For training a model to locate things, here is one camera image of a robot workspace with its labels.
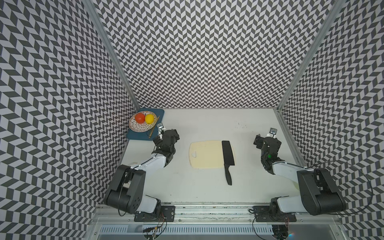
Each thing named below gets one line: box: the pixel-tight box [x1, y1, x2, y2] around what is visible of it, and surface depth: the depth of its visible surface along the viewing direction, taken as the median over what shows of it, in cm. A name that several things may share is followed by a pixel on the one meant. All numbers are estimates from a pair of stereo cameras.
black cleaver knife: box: [222, 140, 235, 186], surface depth 94 cm
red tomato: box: [135, 112, 146, 124], surface depth 110 cm
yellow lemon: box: [145, 113, 155, 125], surface depth 110 cm
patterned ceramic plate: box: [128, 111, 158, 133], surface depth 110 cm
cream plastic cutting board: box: [188, 140, 236, 169], surface depth 96 cm
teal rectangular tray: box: [126, 108, 165, 141], surface depth 107 cm
